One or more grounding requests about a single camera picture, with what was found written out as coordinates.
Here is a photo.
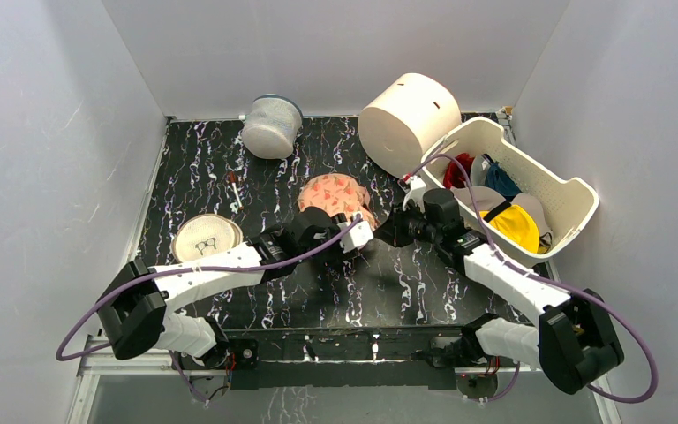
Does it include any strawberry print mesh laundry bag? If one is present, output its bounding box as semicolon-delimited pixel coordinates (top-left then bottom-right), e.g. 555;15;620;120
298;173;379;230

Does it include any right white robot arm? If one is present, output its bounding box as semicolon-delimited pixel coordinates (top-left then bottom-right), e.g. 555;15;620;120
374;189;624;394

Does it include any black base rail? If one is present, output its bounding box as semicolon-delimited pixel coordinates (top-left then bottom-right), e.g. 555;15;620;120
186;324;527;392

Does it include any blue garment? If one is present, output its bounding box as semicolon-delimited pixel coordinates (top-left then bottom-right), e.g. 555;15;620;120
483;154;523;201

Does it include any yellow bra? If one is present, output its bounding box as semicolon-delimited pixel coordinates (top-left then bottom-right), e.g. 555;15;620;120
479;201;552;254

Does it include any purple cable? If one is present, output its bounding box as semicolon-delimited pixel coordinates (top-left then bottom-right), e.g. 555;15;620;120
400;155;659;405
55;216;364;362

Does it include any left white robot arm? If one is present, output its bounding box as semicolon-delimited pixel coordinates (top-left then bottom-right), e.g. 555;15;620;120
96;207;349;367

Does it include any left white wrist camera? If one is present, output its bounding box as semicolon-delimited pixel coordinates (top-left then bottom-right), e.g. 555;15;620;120
338;220;373;254

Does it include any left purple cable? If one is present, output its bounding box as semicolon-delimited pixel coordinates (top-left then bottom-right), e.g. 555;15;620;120
55;216;364;362

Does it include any small white red pen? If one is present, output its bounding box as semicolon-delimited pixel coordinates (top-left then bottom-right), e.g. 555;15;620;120
228;171;244;210

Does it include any cream round tub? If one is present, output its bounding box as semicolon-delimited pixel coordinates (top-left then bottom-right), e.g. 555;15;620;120
358;72;462;178

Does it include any cream perforated laundry basket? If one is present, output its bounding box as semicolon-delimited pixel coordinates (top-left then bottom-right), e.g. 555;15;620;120
419;117;599;268

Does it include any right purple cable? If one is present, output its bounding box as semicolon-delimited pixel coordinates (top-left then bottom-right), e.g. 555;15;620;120
400;155;659;405

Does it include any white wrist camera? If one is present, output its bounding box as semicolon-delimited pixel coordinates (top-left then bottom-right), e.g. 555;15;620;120
402;175;427;212
338;220;373;254

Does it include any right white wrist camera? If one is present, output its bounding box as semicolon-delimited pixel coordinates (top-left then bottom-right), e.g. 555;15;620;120
402;175;427;212

